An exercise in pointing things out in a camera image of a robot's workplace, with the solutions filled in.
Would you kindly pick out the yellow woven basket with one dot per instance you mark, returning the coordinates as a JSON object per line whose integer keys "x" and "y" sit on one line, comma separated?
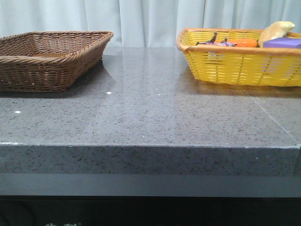
{"x": 238, "y": 65}

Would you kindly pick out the white curtain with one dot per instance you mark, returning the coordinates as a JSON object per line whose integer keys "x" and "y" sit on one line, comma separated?
{"x": 143, "y": 23}

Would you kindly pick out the beige bread loaf toy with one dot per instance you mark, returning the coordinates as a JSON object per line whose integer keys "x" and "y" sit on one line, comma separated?
{"x": 277, "y": 29}

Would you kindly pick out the orange carrot toy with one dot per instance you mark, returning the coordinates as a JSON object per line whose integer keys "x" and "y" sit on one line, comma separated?
{"x": 245, "y": 42}

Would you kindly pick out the brown wicker basket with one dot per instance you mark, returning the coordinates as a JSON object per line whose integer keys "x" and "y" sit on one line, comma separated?
{"x": 49, "y": 61}

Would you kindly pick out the purple foam block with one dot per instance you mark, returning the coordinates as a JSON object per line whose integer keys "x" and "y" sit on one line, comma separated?
{"x": 283, "y": 43}

